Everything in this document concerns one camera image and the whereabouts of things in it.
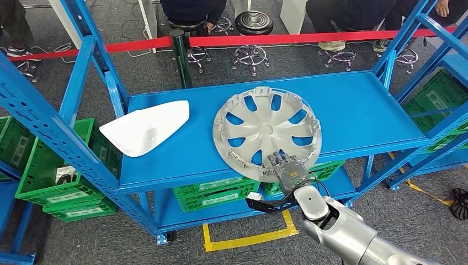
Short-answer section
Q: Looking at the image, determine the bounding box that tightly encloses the red barrier belt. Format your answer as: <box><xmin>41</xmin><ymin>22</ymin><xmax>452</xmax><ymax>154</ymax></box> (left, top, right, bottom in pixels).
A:
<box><xmin>7</xmin><ymin>36</ymin><xmax>173</xmax><ymax>62</ymax></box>
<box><xmin>188</xmin><ymin>26</ymin><xmax>458</xmax><ymax>48</ymax></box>

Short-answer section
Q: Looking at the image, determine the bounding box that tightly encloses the black swivel stool chrome base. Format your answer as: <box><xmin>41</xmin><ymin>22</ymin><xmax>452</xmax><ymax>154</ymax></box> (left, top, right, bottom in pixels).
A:
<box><xmin>168</xmin><ymin>19</ymin><xmax>212</xmax><ymax>74</ymax></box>
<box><xmin>7</xmin><ymin>60</ymin><xmax>39</xmax><ymax>83</ymax></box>
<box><xmin>317</xmin><ymin>47</ymin><xmax>357</xmax><ymax>72</ymax></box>
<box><xmin>376</xmin><ymin>46</ymin><xmax>419</xmax><ymax>74</ymax></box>
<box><xmin>232</xmin><ymin>10</ymin><xmax>274</xmax><ymax>77</ymax></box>
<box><xmin>210</xmin><ymin>16</ymin><xmax>234</xmax><ymax>36</ymax></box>

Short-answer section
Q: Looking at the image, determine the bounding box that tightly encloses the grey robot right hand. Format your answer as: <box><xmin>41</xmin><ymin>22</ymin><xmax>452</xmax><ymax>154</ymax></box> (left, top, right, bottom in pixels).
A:
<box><xmin>267</xmin><ymin>152</ymin><xmax>312</xmax><ymax>197</ymax></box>

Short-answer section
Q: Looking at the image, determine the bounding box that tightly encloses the silver and black part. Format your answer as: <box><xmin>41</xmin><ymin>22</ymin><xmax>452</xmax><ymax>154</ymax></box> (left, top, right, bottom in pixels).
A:
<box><xmin>55</xmin><ymin>165</ymin><xmax>78</xmax><ymax>186</ymax></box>

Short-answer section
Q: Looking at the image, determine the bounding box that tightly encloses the yellow floor tape rectangle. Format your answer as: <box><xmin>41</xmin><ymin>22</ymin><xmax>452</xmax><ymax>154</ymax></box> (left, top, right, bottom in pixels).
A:
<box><xmin>202</xmin><ymin>209</ymin><xmax>300</xmax><ymax>253</ymax></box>

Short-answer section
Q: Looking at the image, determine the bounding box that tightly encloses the white plastic panel part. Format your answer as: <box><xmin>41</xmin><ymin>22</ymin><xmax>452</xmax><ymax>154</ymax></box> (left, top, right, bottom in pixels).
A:
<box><xmin>99</xmin><ymin>100</ymin><xmax>190</xmax><ymax>158</ymax></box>

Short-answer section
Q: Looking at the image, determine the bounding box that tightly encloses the black stanchion post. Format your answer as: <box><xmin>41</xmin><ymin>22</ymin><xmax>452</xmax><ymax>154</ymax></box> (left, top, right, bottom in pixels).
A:
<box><xmin>169</xmin><ymin>28</ymin><xmax>194</xmax><ymax>89</ymax></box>

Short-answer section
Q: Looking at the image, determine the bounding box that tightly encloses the person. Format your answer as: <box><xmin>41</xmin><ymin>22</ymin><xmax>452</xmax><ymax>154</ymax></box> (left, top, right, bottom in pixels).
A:
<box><xmin>305</xmin><ymin>0</ymin><xmax>396</xmax><ymax>52</ymax></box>
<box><xmin>160</xmin><ymin>0</ymin><xmax>228</xmax><ymax>35</ymax></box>
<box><xmin>373</xmin><ymin>0</ymin><xmax>468</xmax><ymax>53</ymax></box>
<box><xmin>0</xmin><ymin>0</ymin><xmax>41</xmax><ymax>62</ymax></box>

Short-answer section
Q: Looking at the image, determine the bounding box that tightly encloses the grey plastic wheel cover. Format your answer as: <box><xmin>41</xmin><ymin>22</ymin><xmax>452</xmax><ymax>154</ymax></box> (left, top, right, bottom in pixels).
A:
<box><xmin>212</xmin><ymin>86</ymin><xmax>323</xmax><ymax>184</ymax></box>

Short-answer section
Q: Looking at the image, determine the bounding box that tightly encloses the blue steel shelf rack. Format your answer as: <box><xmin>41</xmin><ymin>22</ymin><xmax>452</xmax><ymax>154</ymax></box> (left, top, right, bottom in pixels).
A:
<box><xmin>0</xmin><ymin>161</ymin><xmax>38</xmax><ymax>265</ymax></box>
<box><xmin>0</xmin><ymin>0</ymin><xmax>468</xmax><ymax>246</ymax></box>
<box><xmin>387</xmin><ymin>51</ymin><xmax>468</xmax><ymax>191</ymax></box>

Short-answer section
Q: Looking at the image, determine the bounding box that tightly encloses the yellow floor tape strip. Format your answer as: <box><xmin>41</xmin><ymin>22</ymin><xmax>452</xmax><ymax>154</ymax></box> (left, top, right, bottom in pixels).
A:
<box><xmin>387</xmin><ymin>151</ymin><xmax>456</xmax><ymax>208</ymax></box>

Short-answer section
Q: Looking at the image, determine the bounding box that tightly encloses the white table leg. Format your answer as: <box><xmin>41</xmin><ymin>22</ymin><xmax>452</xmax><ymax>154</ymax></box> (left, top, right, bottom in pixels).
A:
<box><xmin>138</xmin><ymin>0</ymin><xmax>158</xmax><ymax>54</ymax></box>
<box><xmin>279</xmin><ymin>0</ymin><xmax>308</xmax><ymax>35</ymax></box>
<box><xmin>233</xmin><ymin>0</ymin><xmax>253</xmax><ymax>17</ymax></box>
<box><xmin>48</xmin><ymin>0</ymin><xmax>84</xmax><ymax>49</ymax></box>

